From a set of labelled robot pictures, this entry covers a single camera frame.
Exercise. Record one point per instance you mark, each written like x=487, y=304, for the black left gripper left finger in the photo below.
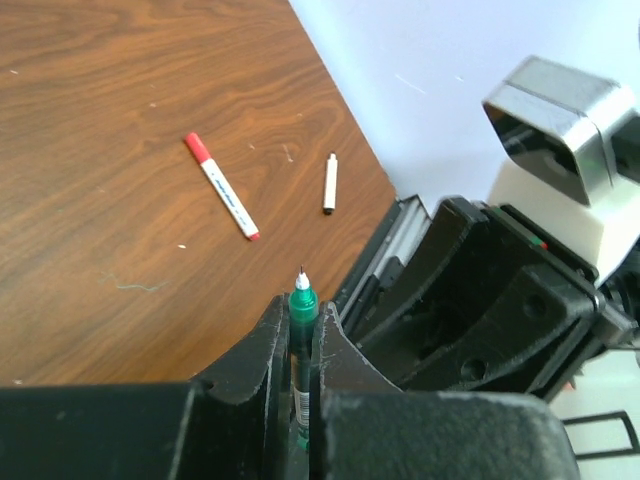
x=230, y=421

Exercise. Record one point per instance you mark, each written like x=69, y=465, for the white black marker pen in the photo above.
x=330, y=184

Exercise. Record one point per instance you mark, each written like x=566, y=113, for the white red marker pen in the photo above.
x=222, y=187

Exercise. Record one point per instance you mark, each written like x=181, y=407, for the aluminium frame rail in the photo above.
x=400, y=243

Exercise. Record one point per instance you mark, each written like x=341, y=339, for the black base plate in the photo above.
x=360, y=285

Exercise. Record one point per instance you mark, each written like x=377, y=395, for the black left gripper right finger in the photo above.
x=364, y=427

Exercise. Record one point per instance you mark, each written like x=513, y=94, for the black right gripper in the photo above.
x=492, y=302

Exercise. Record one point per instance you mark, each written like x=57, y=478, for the green fineliner pen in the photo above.
x=303, y=307

